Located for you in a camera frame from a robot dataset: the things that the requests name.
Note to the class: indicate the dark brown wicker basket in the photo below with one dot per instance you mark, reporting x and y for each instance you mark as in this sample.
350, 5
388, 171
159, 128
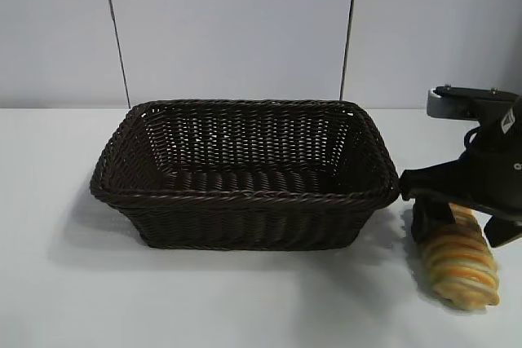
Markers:
244, 213

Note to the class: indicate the long striped bread loaf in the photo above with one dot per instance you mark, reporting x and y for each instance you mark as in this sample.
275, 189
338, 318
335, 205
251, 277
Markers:
461, 266

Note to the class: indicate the silver wrist camera black mount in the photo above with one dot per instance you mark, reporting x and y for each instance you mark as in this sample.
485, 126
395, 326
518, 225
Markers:
440, 101

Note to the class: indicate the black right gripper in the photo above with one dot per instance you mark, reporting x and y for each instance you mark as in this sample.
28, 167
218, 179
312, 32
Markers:
493, 177

